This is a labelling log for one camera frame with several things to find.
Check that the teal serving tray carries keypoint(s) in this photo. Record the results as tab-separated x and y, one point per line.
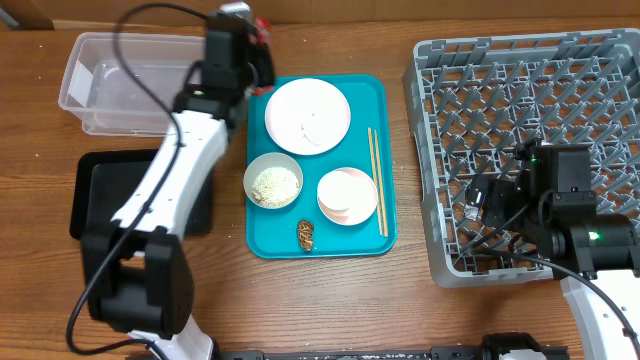
272	233

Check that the white paper cup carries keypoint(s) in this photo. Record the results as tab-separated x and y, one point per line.
335	190

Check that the pink round plate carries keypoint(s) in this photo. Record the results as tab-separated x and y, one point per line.
307	116

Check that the clear plastic bin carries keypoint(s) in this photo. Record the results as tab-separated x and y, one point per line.
107	102

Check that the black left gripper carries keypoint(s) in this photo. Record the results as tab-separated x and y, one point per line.
260	56

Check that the red snack wrapper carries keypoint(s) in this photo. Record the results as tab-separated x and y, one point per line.
264	66

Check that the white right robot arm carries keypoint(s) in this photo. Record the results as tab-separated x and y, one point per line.
595	257

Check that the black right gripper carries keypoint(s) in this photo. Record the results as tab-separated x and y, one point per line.
485	198

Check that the brown food scrap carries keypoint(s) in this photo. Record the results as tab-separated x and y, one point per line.
305	230

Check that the small pink bowl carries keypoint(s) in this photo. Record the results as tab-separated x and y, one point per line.
363	203

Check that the grey bowl with rice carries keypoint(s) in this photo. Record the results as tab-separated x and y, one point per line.
273	180

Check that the grey dishwasher rack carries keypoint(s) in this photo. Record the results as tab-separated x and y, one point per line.
470	101

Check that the black plastic tray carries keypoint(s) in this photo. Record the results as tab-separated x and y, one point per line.
104	181

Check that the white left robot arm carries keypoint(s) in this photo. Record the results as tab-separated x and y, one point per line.
139	287

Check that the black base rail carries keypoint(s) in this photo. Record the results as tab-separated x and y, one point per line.
499	346

